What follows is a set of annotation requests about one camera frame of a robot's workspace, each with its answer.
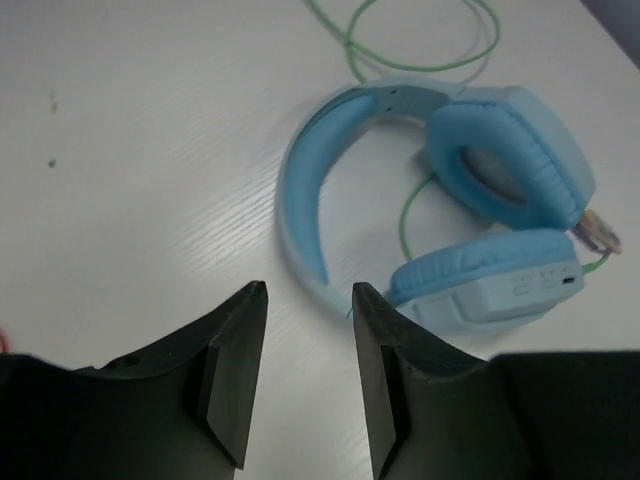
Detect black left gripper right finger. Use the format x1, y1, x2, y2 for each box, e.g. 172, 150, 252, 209
352, 283, 639, 479

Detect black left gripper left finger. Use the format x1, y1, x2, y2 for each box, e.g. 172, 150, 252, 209
1, 281, 267, 479

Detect light blue headphones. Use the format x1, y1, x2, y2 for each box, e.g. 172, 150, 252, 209
275, 77, 595, 332

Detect green headphone cable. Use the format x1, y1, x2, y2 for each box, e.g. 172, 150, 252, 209
303, 0, 625, 275

